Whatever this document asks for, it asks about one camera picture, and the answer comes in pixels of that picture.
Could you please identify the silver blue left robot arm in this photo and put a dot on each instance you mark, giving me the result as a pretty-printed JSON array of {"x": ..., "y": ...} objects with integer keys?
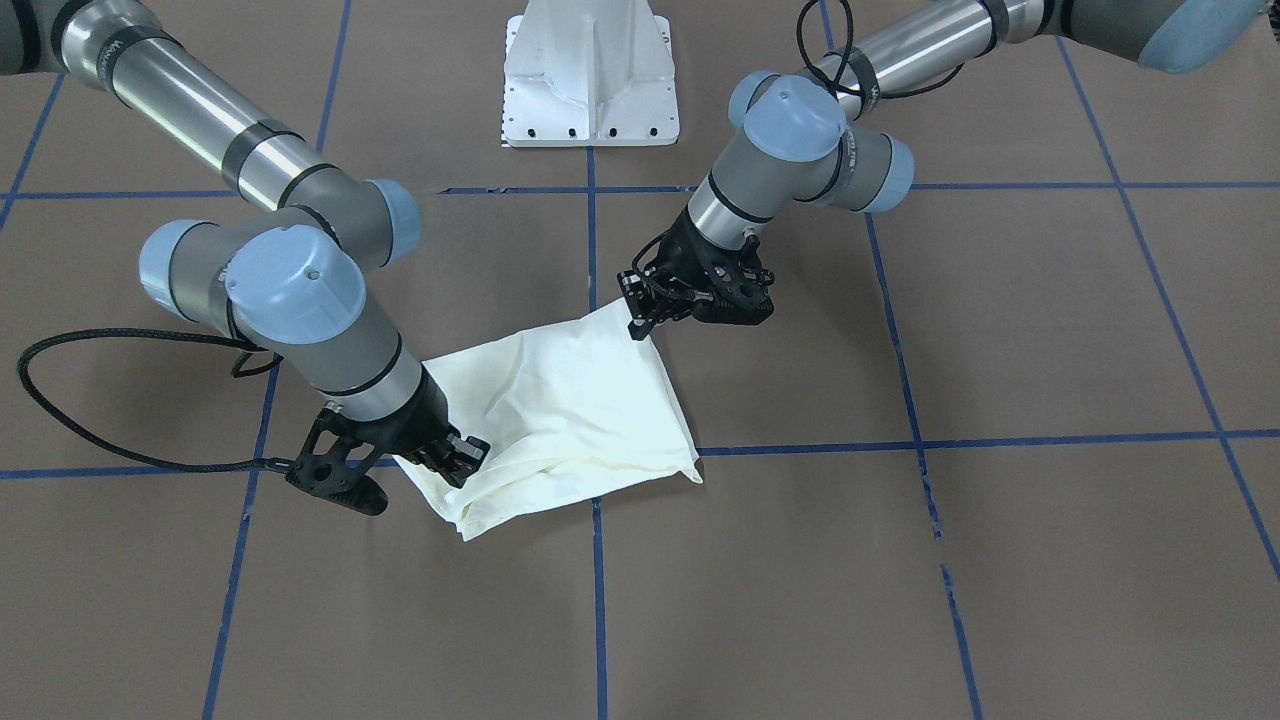
[{"x": 796, "y": 136}]

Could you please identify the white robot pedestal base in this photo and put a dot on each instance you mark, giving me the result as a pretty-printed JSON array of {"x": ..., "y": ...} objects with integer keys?
[{"x": 589, "y": 73}]

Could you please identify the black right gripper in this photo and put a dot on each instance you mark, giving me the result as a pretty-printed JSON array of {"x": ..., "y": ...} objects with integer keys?
[{"x": 418, "y": 424}]

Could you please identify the cream long sleeve shirt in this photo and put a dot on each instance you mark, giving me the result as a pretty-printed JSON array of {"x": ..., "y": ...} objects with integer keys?
[{"x": 571, "y": 411}]

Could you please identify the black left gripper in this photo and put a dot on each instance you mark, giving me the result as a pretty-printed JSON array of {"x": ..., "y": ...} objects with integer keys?
[{"x": 683, "y": 262}]

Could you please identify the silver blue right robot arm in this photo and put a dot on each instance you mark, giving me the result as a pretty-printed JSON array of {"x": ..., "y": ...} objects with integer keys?
[{"x": 290, "y": 282}]

